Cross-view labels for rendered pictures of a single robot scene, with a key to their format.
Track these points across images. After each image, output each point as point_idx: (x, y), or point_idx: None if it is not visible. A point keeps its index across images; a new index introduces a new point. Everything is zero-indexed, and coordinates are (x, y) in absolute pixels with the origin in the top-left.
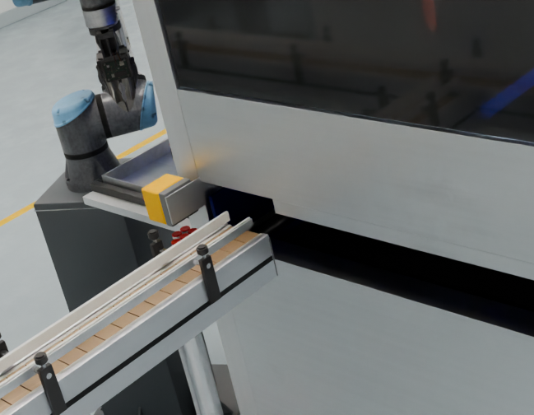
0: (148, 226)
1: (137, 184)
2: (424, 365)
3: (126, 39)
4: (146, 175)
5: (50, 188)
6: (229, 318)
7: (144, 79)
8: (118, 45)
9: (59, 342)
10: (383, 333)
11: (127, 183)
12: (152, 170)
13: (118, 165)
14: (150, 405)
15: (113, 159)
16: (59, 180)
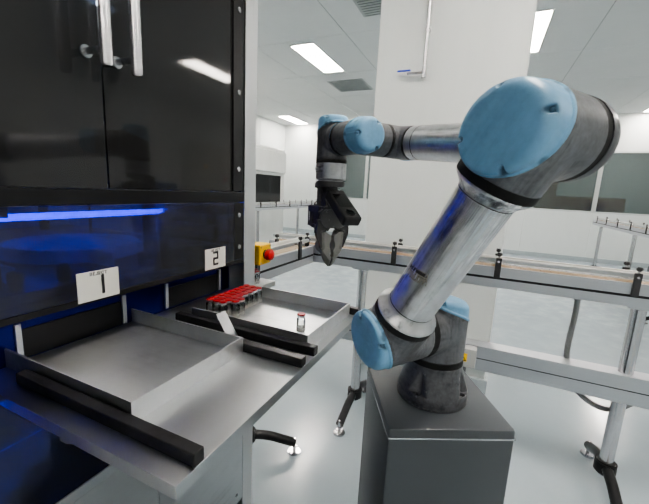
0: (370, 439)
1: (321, 314)
2: None
3: (409, 265)
4: (320, 320)
5: (472, 384)
6: None
7: (375, 310)
8: (326, 206)
9: (284, 252)
10: None
11: (318, 297)
12: (319, 324)
13: (402, 381)
14: None
15: (405, 372)
16: (478, 394)
